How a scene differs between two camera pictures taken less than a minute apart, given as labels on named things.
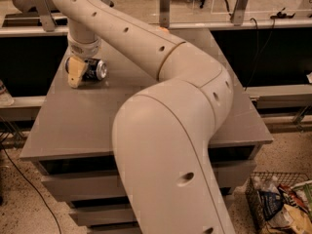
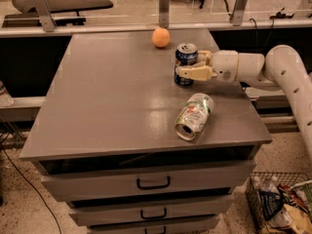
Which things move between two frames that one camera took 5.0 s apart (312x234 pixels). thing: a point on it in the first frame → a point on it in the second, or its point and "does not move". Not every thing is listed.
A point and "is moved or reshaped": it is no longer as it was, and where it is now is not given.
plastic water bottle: [267, 186] does not move
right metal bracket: [241, 5] does not move
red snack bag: [292, 197] does not move
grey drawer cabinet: [72, 139] does not move
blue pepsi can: [95, 69] is moved or reshaped
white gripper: [84, 50] → [223, 65]
